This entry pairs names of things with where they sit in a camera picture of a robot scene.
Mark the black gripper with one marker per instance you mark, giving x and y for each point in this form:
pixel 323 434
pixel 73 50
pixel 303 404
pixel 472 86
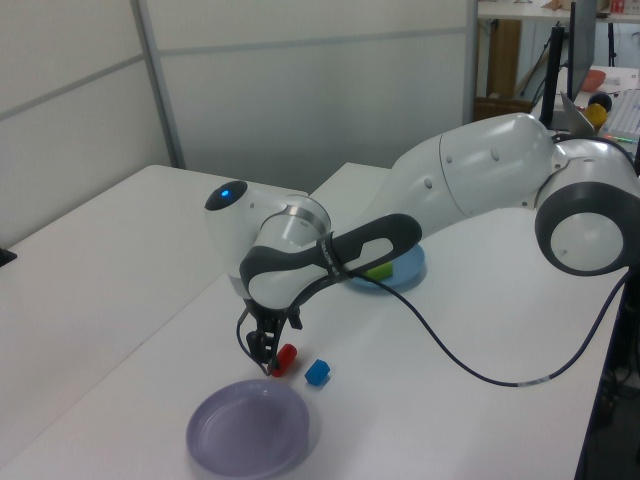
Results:
pixel 272 316

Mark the red cylinder block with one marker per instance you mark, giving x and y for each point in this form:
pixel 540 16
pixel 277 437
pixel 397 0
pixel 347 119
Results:
pixel 286 357

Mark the blue block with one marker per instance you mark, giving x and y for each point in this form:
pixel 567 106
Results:
pixel 316 372

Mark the green block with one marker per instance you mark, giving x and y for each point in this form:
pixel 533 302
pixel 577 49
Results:
pixel 380 271

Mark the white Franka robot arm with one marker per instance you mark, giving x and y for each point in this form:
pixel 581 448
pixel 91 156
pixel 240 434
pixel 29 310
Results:
pixel 475 170

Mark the purple plate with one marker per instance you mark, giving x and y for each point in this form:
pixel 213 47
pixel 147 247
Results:
pixel 247 430

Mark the blue plate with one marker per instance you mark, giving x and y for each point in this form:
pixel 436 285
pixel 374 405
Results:
pixel 407 272

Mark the brown cardboard box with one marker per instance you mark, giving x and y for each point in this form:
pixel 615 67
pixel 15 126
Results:
pixel 500 109

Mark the wooden panel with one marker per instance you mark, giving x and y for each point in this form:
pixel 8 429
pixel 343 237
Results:
pixel 505 60

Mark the silver laptop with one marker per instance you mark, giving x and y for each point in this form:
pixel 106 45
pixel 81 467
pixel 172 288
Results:
pixel 577 117

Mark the black monitor stand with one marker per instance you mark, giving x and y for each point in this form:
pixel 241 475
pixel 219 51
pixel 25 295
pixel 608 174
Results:
pixel 552 75

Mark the yellow ball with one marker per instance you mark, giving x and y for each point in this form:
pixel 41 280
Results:
pixel 596 117

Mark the dark blue ball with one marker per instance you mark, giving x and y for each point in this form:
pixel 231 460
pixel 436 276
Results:
pixel 602 100

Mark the orange bowl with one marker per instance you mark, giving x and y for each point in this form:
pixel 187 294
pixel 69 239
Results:
pixel 595 80

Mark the white keyboard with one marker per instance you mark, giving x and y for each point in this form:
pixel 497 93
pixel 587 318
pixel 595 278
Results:
pixel 625 115

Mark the grey monitor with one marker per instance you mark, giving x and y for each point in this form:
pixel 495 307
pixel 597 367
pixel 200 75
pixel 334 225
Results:
pixel 582 45

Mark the grey partition post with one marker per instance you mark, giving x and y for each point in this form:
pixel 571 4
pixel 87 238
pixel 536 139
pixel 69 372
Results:
pixel 471 60
pixel 160 90

